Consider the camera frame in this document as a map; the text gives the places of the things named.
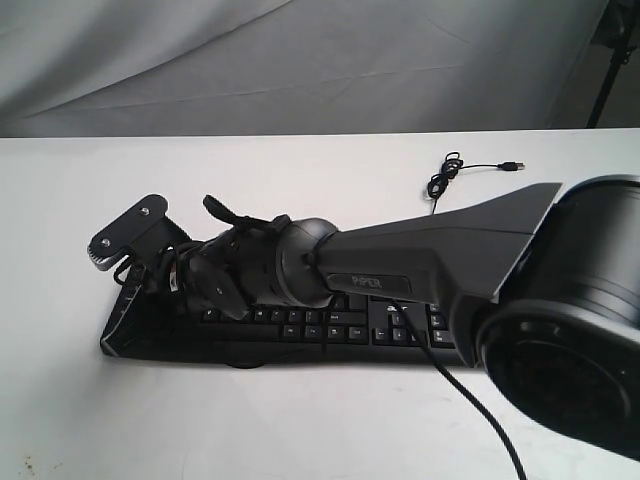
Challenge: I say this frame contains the grey backdrop cloth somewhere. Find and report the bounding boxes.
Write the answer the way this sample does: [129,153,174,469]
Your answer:
[1,1,630,138]

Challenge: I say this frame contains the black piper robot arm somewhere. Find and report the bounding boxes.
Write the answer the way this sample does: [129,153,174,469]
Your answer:
[88,176,639,429]

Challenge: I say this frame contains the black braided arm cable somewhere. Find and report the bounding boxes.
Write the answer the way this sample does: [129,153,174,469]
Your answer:
[389,297,529,480]

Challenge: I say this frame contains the black USB cable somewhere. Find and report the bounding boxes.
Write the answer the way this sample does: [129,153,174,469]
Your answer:
[423,151,527,215]

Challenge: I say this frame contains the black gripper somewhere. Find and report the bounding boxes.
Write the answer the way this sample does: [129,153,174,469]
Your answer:
[99,224,280,350]

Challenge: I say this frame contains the black tripod stand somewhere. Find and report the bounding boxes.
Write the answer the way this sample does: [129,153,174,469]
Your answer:
[585,0,639,129]

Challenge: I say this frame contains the black acer keyboard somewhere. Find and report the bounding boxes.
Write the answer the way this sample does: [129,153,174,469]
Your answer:
[101,291,463,369]

